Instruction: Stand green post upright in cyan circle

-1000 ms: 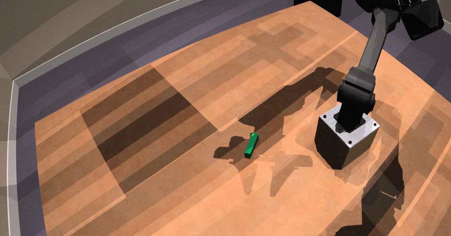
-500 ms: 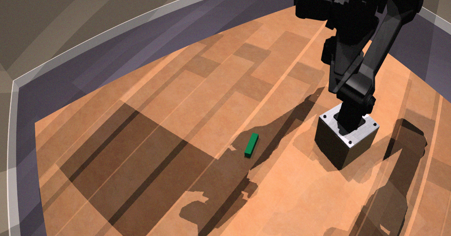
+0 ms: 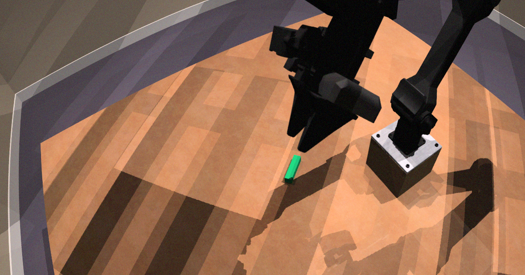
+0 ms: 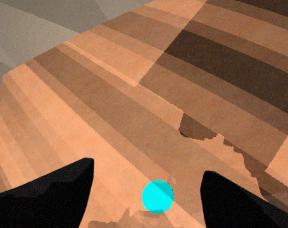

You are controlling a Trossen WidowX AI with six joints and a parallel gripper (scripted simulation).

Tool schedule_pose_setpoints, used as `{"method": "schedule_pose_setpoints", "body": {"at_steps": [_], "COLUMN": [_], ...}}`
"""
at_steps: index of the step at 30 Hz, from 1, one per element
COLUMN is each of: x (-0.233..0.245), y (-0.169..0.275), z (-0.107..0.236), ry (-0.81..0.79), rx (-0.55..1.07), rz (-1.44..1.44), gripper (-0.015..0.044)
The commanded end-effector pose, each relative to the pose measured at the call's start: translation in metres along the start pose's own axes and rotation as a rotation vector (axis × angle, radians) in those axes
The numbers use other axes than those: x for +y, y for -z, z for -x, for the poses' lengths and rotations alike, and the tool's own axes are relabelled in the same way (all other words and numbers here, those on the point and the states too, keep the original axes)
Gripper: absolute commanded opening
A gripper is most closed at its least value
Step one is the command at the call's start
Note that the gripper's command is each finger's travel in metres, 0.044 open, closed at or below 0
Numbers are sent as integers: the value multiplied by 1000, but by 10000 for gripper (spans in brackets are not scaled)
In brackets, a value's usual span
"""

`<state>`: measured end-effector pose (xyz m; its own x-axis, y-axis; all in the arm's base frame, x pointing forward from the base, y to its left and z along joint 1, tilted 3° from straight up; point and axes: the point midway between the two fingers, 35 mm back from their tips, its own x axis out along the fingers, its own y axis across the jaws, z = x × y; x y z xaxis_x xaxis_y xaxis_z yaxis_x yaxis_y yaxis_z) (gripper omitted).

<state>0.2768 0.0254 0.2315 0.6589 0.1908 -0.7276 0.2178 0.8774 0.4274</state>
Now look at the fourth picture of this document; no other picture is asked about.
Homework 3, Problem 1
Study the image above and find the cyan circle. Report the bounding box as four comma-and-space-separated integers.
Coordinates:
142, 180, 174, 213

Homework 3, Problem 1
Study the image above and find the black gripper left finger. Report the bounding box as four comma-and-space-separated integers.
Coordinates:
0, 158, 95, 228

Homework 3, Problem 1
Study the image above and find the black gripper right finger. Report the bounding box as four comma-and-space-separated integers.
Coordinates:
200, 170, 288, 228

